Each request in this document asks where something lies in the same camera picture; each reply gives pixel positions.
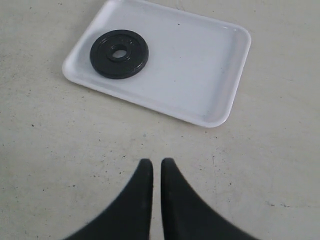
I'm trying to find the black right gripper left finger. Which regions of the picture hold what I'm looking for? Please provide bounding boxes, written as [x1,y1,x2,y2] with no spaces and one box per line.
[67,158,153,240]

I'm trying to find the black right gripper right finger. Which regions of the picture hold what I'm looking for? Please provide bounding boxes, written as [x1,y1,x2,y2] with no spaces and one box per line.
[161,158,255,240]

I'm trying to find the black weight plate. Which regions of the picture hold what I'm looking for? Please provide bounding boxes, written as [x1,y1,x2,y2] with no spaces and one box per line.
[89,29,149,80]

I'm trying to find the white plastic tray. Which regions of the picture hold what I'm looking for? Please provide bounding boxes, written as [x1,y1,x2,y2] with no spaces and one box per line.
[62,0,251,128]

